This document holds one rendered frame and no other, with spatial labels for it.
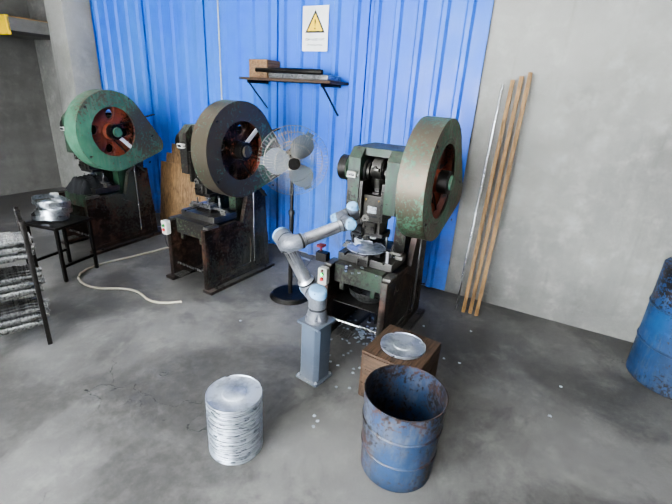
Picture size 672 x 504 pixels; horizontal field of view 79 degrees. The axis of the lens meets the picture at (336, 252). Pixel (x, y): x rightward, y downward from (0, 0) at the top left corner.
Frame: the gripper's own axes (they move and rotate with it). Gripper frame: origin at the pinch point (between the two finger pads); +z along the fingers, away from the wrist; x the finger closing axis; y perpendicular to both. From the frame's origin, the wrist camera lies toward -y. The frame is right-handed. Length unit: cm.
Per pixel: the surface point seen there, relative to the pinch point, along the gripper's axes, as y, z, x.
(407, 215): 37.4, -30.0, 4.3
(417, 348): 59, 35, -46
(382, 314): 25, 44, -21
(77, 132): -302, -43, 28
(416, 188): 42, -48, 9
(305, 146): -69, -32, 65
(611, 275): 178, 87, 109
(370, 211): 1.1, -7.4, 27.9
